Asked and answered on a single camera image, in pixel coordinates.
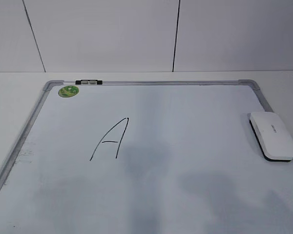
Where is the black and silver board clip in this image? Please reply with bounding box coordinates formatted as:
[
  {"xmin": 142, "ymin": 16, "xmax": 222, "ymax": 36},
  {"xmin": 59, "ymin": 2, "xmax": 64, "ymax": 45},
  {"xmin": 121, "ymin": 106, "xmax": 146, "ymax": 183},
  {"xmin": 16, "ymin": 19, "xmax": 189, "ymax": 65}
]
[{"xmin": 75, "ymin": 79, "xmax": 103, "ymax": 85}]

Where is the round green sticker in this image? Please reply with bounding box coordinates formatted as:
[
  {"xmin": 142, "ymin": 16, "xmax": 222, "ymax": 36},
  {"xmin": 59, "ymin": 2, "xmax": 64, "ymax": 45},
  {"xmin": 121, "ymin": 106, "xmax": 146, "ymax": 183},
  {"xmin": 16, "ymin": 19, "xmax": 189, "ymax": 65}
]
[{"xmin": 58, "ymin": 85, "xmax": 79, "ymax": 98}]

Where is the white board with grey frame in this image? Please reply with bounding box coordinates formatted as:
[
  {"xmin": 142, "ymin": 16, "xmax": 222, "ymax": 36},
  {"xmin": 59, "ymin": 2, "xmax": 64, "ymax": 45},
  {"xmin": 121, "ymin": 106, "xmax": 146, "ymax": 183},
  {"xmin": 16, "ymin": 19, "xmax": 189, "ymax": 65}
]
[{"xmin": 0, "ymin": 80, "xmax": 293, "ymax": 234}]

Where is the white board eraser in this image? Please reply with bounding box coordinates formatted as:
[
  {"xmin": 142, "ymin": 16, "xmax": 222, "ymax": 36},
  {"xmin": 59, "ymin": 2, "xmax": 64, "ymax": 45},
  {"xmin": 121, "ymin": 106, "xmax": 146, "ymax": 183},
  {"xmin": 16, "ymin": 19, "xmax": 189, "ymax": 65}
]
[{"xmin": 250, "ymin": 111, "xmax": 293, "ymax": 162}]

